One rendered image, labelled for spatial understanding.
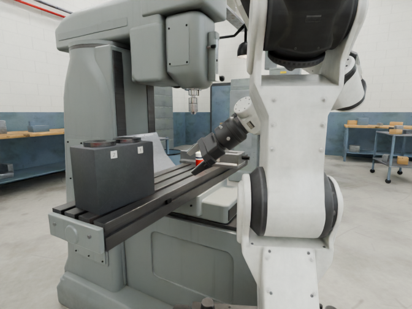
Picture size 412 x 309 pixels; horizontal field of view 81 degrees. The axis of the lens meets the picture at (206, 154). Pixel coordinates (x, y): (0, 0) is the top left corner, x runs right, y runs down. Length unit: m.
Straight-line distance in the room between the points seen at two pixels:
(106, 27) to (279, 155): 1.20
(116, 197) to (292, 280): 0.51
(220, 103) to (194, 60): 7.11
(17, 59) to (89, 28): 3.91
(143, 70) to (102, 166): 0.65
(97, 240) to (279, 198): 0.47
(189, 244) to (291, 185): 0.84
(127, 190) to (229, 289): 0.70
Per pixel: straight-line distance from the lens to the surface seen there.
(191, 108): 1.19
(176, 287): 1.40
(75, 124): 1.52
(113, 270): 1.58
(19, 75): 5.38
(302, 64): 0.47
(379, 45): 7.76
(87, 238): 0.74
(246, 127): 0.76
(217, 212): 1.08
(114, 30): 1.42
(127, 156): 0.77
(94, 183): 0.73
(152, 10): 1.27
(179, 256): 1.30
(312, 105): 0.48
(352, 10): 0.47
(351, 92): 0.69
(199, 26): 1.16
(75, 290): 1.82
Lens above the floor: 1.20
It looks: 10 degrees down
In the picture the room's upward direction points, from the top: straight up
